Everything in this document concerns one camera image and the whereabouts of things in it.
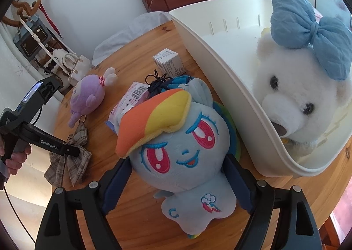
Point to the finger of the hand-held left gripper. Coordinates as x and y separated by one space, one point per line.
52 141

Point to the blue rainbow pony plush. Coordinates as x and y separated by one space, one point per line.
176 151

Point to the purple plush toy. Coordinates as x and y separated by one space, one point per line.
85 96

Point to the white cloth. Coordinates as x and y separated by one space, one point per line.
143 23

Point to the white plastic storage bin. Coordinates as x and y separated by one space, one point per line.
220 60

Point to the white teddy bear blue bow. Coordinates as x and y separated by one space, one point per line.
291 96

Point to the yellow plush toy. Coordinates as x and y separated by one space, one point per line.
265 31

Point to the pink plastic packet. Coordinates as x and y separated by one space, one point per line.
129 101

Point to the small white cardboard box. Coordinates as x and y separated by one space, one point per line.
170 65

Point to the person's left hand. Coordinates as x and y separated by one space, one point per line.
16 157

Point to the blue and brown handbag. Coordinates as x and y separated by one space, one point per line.
30 38

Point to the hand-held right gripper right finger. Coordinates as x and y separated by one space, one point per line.
239 184

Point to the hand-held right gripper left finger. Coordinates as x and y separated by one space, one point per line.
118 181

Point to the plaid fabric bow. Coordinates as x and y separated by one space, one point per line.
74 167

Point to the fluffy white and brown bag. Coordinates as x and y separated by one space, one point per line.
55 58

